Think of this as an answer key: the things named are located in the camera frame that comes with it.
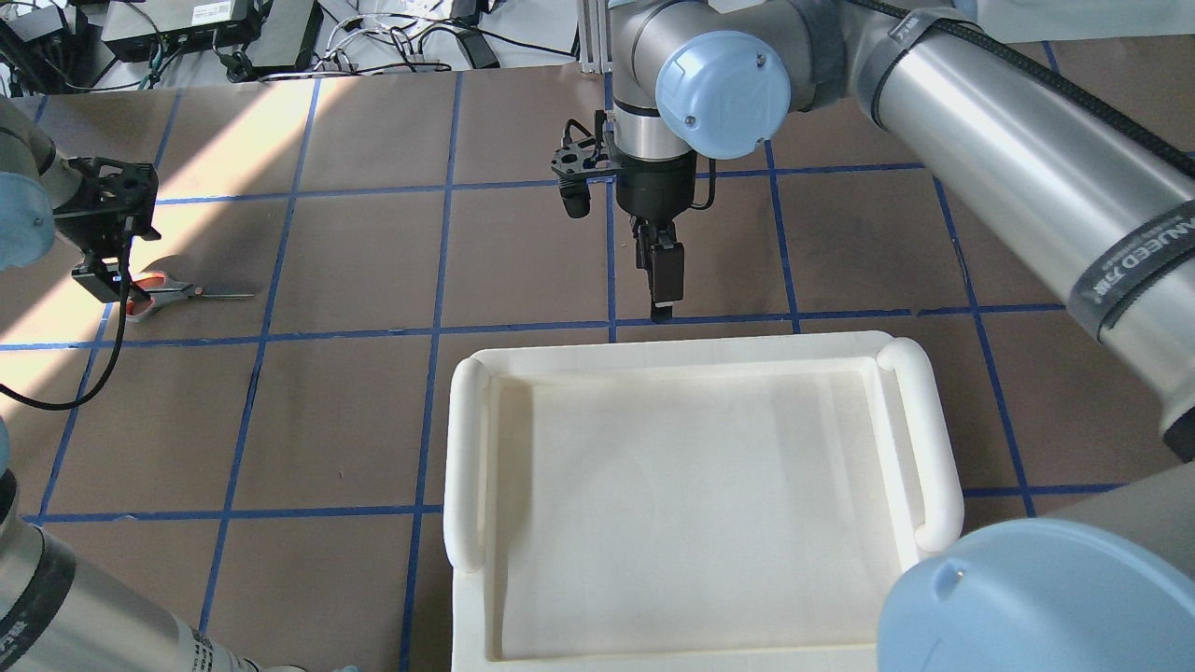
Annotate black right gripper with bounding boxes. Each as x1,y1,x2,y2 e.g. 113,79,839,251
615,154,698,323

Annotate grey orange scissors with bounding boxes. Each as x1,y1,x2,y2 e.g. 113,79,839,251
124,271,255,322

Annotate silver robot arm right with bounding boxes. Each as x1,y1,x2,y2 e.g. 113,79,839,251
609,1,1194,671

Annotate black power adapter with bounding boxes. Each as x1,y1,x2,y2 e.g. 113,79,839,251
245,1,324,79

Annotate aluminium frame post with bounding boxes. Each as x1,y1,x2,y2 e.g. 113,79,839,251
576,0,613,74

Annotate black camera cable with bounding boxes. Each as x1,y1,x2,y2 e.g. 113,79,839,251
0,215,131,413

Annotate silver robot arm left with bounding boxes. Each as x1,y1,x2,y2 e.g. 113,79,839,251
4,93,266,671

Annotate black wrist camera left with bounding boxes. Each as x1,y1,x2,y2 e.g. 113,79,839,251
54,157,161,303

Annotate white plastic tray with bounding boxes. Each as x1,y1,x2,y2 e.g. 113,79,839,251
443,331,964,671

